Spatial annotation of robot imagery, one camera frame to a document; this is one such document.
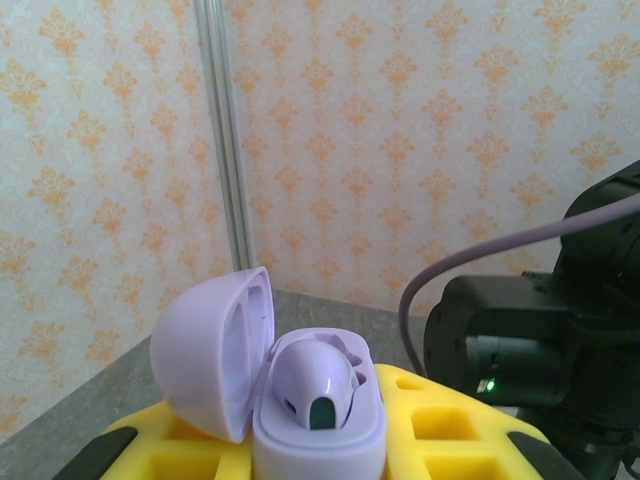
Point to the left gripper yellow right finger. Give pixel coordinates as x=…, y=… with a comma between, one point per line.
x=450, y=450

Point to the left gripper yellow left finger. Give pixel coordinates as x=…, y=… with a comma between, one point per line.
x=150, y=450

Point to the purple earbud charging case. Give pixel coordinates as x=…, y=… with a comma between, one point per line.
x=200, y=350

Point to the aluminium frame post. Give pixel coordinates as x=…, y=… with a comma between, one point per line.
x=222, y=125

